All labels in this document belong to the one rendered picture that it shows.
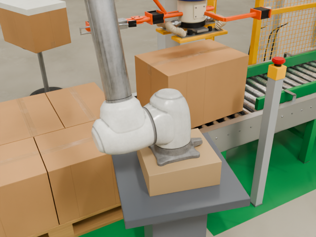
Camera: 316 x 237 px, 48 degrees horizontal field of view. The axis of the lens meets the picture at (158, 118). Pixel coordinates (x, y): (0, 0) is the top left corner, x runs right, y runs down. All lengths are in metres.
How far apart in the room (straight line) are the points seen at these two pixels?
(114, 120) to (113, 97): 0.08
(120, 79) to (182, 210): 0.55
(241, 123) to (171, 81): 0.56
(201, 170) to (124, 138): 0.35
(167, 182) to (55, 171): 0.78
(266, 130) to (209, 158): 0.79
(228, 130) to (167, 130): 0.92
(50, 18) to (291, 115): 2.28
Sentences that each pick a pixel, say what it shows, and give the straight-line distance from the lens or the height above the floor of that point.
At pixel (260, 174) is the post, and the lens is 2.36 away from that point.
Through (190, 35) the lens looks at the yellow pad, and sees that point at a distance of 2.10.
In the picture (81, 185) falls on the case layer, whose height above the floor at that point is 0.38.
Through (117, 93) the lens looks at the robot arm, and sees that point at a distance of 1.27.
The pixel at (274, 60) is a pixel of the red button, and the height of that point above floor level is 1.03.
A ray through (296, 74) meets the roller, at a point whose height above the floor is 0.53.
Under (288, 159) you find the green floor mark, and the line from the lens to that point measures 3.02.
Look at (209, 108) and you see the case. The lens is 2.24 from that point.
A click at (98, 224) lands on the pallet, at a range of 2.37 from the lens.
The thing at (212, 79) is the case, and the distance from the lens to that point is 2.16.
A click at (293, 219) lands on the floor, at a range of 2.52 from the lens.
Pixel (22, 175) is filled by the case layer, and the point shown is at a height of 0.54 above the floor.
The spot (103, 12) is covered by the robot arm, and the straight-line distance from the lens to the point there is 1.24.
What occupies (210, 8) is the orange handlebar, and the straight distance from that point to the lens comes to 2.25.
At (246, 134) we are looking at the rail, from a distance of 2.35.
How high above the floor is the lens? 1.73
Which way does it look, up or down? 30 degrees down
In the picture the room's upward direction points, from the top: 1 degrees counter-clockwise
